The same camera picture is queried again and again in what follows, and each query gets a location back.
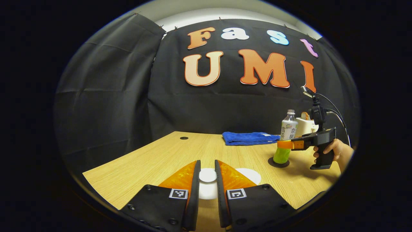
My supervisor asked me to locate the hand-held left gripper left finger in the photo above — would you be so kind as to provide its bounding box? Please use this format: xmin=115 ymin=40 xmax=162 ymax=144
xmin=120 ymin=159 xmax=201 ymax=232

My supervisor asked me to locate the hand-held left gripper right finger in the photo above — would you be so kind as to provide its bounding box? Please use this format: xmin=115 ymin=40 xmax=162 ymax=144
xmin=215 ymin=159 xmax=296 ymax=230

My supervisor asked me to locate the clear water bottle green label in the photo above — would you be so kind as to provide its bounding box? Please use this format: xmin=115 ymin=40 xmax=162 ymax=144
xmin=273 ymin=109 xmax=299 ymax=164

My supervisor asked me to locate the white teacup lid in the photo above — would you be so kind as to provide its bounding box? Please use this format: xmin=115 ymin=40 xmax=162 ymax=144
xmin=199 ymin=168 xmax=219 ymax=200

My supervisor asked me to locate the dark round coaster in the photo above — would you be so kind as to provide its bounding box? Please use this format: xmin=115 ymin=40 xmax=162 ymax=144
xmin=268 ymin=157 xmax=290 ymax=168

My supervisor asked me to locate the white teacup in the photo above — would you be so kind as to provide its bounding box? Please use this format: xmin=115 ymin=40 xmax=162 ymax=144
xmin=237 ymin=168 xmax=262 ymax=186

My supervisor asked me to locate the white toaster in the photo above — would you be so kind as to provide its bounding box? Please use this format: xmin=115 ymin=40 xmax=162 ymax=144
xmin=295 ymin=111 xmax=320 ymax=138

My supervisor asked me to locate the blue folded towel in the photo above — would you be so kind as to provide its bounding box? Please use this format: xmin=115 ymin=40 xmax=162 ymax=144
xmin=222 ymin=131 xmax=281 ymax=146

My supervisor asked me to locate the black backdrop cloth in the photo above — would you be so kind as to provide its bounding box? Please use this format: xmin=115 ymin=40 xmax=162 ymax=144
xmin=53 ymin=13 xmax=360 ymax=181

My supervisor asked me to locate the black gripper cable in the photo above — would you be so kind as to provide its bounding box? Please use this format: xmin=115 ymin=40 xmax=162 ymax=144
xmin=326 ymin=109 xmax=348 ymax=130
xmin=315 ymin=93 xmax=352 ymax=147

